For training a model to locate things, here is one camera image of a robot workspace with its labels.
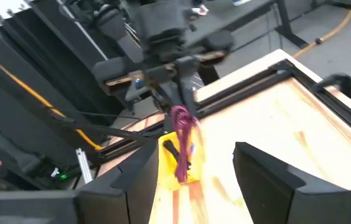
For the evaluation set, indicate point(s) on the black aluminium table frame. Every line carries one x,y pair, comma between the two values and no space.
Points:
244,90

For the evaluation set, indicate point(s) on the black table clamp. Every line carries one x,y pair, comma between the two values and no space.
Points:
346,84

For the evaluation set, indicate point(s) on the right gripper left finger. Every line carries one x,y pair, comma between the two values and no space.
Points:
125,193

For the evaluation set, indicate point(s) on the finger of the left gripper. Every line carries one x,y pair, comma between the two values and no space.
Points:
188,84
166,95

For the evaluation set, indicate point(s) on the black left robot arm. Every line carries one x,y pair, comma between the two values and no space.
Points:
119,31

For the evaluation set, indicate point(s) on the silver aluminium extrusion piece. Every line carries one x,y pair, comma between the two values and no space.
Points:
83,165

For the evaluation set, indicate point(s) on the small yellow slotted tray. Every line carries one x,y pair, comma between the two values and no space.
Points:
166,174

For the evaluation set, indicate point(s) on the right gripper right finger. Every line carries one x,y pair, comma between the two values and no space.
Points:
281,199

